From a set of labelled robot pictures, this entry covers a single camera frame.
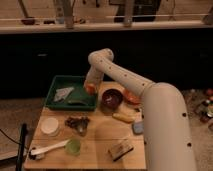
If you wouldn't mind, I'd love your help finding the orange bowl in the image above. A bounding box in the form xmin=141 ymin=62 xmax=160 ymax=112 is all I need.
xmin=123 ymin=89 xmax=140 ymax=105

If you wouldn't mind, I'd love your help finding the orange apple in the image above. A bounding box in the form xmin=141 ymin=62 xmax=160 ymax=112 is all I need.
xmin=84 ymin=83 xmax=96 ymax=95

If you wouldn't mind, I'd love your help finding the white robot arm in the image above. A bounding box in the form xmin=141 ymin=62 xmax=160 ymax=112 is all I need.
xmin=84 ymin=48 xmax=197 ymax=171

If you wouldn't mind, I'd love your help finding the blue sponge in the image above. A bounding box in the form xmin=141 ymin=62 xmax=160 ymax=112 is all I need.
xmin=132 ymin=121 xmax=144 ymax=135

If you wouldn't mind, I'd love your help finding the bunch of dark keys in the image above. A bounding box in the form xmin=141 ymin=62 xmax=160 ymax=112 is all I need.
xmin=65 ymin=117 xmax=90 ymax=136

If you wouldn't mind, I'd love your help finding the green plastic tray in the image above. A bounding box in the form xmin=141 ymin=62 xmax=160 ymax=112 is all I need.
xmin=45 ymin=75 xmax=98 ymax=111

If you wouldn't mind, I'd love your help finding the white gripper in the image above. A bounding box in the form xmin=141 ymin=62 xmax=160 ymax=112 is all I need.
xmin=84 ymin=67 xmax=104 ymax=91

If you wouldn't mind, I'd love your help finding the green bean pod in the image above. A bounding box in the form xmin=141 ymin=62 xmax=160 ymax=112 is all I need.
xmin=68 ymin=100 xmax=88 ymax=106

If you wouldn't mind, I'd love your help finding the dark maroon bowl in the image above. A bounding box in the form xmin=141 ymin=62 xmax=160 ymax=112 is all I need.
xmin=101 ymin=89 xmax=123 ymax=110

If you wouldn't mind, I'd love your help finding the grey cloth piece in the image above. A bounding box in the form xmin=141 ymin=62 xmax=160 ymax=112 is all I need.
xmin=54 ymin=87 xmax=74 ymax=102

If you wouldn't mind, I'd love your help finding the yellow banana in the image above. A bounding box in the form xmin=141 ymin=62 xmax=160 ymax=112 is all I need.
xmin=112 ymin=113 xmax=134 ymax=123

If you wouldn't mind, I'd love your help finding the wooden block eraser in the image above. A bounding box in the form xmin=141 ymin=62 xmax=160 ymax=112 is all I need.
xmin=108 ymin=139 xmax=134 ymax=161

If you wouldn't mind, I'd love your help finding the green cup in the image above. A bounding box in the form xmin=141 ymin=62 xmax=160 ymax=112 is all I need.
xmin=65 ymin=139 xmax=81 ymax=156

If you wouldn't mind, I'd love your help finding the white handled brush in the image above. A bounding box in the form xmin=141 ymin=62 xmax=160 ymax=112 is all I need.
xmin=29 ymin=140 xmax=68 ymax=160

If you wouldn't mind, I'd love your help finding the black stand post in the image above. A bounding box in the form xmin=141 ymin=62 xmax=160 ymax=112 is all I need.
xmin=15 ymin=123 xmax=28 ymax=171

